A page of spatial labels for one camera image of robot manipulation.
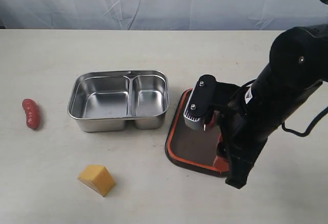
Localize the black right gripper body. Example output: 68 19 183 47
211 80 272 189

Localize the dark translucent lunch box lid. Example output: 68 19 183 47
165 89 229 177

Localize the stainless steel lunch box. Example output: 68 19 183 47
67 70 170 132

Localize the yellow toy cheese wedge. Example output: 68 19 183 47
77 165 116 197

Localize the red toy sausage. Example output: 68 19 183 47
22 98 40 130

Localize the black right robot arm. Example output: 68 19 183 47
210 24 327 189

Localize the blue-grey backdrop cloth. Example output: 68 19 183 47
1 0 327 30

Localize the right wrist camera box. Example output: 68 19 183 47
183 74 216 131

